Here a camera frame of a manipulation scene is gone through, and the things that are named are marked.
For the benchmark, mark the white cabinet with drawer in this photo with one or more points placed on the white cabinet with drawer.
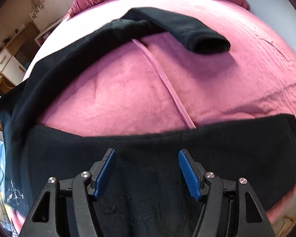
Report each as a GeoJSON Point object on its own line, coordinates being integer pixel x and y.
{"type": "Point", "coordinates": [11, 68]}

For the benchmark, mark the pink bed sheet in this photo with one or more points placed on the pink bed sheet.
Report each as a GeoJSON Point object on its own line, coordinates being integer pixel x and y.
{"type": "Point", "coordinates": [149, 78]}

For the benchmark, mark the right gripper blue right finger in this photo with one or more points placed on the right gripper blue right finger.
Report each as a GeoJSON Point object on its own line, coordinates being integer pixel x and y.
{"type": "Point", "coordinates": [192, 175]}

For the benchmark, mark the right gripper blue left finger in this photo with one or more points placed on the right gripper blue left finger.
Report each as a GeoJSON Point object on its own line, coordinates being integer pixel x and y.
{"type": "Point", "coordinates": [103, 172]}

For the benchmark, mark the wooden desk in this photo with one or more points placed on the wooden desk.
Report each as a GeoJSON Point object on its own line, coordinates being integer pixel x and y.
{"type": "Point", "coordinates": [23, 47]}

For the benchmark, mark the black embroidered pants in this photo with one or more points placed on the black embroidered pants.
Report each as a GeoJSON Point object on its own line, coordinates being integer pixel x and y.
{"type": "Point", "coordinates": [66, 207]}

